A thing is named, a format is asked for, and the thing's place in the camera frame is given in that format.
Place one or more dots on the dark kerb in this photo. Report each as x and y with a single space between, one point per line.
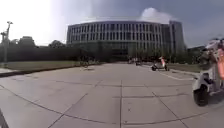
33 71

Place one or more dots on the row of dark trees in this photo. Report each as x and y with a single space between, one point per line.
33 51

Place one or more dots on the large curved office building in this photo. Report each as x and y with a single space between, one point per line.
123 35

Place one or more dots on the grey stone slab plaza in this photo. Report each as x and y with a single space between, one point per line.
110 96

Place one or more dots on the tall lamp pole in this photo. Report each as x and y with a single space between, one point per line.
6 43

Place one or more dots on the row of small trees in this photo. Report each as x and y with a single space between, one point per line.
156 55

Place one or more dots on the pale kerb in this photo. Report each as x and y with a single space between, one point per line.
180 75

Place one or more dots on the green lawn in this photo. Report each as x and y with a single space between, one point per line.
36 65
186 67

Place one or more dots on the dark scooter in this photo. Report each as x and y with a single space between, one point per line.
85 61

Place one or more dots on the white and orange scooter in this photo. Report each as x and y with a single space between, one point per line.
206 83
160 65

